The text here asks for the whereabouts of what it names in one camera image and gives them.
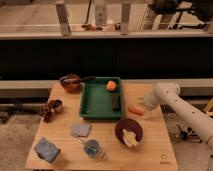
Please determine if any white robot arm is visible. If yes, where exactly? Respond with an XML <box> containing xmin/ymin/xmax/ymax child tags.
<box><xmin>142</xmin><ymin>82</ymin><xmax>213</xmax><ymax>171</ymax></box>

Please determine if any purple bowl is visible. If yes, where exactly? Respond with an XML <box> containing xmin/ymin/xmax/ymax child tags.
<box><xmin>114</xmin><ymin>118</ymin><xmax>143</xmax><ymax>148</ymax></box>

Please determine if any dark rectangular block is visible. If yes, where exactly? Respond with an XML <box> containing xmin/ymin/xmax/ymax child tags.
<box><xmin>112</xmin><ymin>94</ymin><xmax>120</xmax><ymax>110</ymax></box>

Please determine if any orange fruit toy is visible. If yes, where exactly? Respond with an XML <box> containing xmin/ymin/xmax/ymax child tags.
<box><xmin>106</xmin><ymin>80</ymin><xmax>117</xmax><ymax>92</ymax></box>

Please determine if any yellow banana toy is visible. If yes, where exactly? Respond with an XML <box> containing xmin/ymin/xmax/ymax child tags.
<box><xmin>123</xmin><ymin>129</ymin><xmax>138</xmax><ymax>147</ymax></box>

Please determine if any green plastic tray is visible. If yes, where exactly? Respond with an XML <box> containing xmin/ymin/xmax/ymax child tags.
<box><xmin>79</xmin><ymin>77</ymin><xmax>124</xmax><ymax>120</ymax></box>

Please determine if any grey blue cloth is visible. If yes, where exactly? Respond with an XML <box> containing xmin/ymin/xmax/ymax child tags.
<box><xmin>71</xmin><ymin>123</ymin><xmax>91</xmax><ymax>137</ymax></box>

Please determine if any small metal cup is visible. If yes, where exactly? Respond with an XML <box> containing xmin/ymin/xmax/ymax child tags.
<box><xmin>53</xmin><ymin>100</ymin><xmax>63</xmax><ymax>113</ymax></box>

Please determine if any brown toy figure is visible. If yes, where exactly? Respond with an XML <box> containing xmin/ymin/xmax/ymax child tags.
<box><xmin>39</xmin><ymin>100</ymin><xmax>55</xmax><ymax>123</ymax></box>

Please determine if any blue sponge block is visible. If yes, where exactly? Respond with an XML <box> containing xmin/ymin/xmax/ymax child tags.
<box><xmin>34</xmin><ymin>137</ymin><xmax>61</xmax><ymax>163</ymax></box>

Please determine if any brown pot with handle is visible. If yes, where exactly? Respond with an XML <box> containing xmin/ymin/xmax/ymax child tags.
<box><xmin>59</xmin><ymin>74</ymin><xmax>95</xmax><ymax>93</ymax></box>

